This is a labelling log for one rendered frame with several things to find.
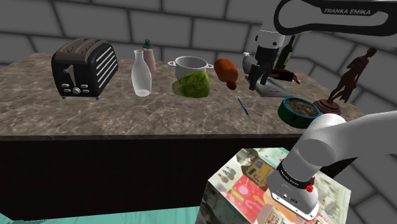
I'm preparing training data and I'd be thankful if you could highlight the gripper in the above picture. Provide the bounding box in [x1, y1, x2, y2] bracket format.
[249, 45, 280, 92]

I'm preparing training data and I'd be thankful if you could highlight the grey bottle with white cap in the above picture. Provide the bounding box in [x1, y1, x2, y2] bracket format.
[242, 52, 258, 78]

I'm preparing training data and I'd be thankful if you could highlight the grey flat device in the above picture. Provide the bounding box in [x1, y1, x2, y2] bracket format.
[247, 75, 293, 98]

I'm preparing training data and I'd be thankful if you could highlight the dark brown elongated object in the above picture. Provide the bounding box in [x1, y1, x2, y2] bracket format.
[270, 69, 301, 85]

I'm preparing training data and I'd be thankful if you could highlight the dark green wine bottle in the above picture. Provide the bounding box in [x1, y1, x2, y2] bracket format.
[274, 34, 296, 71]

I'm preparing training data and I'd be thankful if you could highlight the blue pen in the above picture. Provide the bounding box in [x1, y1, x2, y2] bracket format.
[237, 97, 249, 116]

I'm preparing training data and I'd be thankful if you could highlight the orange-brown jug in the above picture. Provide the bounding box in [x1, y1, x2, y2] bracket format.
[214, 58, 239, 91]

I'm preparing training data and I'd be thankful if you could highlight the green bowl with food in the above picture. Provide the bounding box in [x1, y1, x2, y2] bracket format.
[277, 96, 321, 129]

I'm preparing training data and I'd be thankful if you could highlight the green lettuce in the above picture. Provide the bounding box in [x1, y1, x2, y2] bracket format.
[172, 70, 211, 99]

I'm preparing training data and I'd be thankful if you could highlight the white pot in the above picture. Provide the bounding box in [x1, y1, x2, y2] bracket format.
[167, 55, 214, 81]

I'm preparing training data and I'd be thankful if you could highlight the brown human figure statue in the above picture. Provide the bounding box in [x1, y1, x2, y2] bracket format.
[312, 47, 378, 116]

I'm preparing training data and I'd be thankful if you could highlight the pink bottle with teal cap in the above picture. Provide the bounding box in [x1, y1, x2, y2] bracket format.
[143, 38, 157, 73]

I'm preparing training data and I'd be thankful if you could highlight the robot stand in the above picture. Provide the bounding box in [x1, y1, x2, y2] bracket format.
[195, 147, 353, 224]

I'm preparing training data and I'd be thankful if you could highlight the clear glass bottle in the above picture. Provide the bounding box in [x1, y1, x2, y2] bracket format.
[131, 49, 153, 97]

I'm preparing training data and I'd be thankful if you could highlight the black toaster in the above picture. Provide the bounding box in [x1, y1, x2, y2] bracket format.
[51, 38, 120, 100]

